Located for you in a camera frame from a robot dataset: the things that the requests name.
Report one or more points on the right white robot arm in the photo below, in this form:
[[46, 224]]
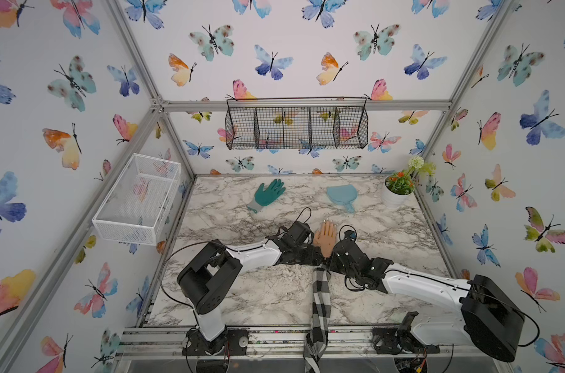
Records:
[[477, 312]]

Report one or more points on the green grey work glove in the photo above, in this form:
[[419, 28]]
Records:
[[266, 195]]

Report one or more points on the black wire wall basket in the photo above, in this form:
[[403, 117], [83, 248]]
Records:
[[296, 123]]

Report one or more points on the artificial green flowering plant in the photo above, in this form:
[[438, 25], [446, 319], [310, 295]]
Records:
[[402, 182]]

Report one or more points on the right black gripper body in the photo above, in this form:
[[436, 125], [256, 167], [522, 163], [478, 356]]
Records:
[[334, 264]]

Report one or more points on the white plant pot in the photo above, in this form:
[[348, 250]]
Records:
[[390, 199]]

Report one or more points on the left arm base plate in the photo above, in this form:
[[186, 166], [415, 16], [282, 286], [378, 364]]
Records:
[[233, 342]]

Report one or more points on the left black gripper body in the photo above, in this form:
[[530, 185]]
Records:
[[302, 256]]

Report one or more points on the white mesh wall basket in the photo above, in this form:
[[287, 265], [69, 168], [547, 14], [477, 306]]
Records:
[[136, 207]]

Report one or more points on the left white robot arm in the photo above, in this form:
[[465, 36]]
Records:
[[208, 277]]

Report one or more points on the mannequin hand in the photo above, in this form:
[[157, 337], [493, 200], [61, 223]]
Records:
[[325, 238]]

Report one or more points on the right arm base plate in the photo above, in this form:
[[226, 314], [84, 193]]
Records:
[[395, 340]]

